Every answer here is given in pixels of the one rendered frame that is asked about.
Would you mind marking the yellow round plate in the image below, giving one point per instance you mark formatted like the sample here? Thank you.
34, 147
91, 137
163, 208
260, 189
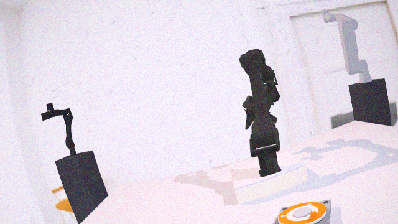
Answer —
318, 212

